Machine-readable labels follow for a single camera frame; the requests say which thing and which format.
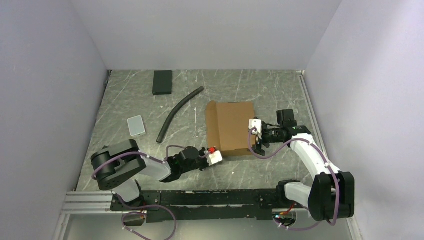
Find brown cardboard box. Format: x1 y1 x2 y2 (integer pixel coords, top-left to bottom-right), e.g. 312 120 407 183
205 100 256 157

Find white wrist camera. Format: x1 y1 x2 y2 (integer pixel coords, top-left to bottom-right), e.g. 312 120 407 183
248 118 263 137
206 147 223 166

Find clear plastic case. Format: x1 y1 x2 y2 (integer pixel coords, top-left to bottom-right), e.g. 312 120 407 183
127 115 146 137

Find black rectangular box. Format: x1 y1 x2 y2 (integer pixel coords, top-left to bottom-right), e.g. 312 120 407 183
152 70 173 95

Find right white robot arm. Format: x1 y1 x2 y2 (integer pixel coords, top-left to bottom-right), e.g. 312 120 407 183
248 109 355 225

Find black corrugated hose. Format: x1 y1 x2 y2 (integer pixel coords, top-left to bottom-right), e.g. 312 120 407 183
155 86 205 145

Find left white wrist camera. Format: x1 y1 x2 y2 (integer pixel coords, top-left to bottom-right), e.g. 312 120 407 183
206 147 223 166

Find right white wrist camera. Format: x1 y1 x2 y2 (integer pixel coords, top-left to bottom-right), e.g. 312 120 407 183
248 118 263 137

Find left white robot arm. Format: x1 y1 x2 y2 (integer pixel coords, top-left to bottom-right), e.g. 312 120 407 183
90 139 223 210

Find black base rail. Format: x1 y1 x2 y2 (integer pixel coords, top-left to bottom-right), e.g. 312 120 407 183
110 189 300 223

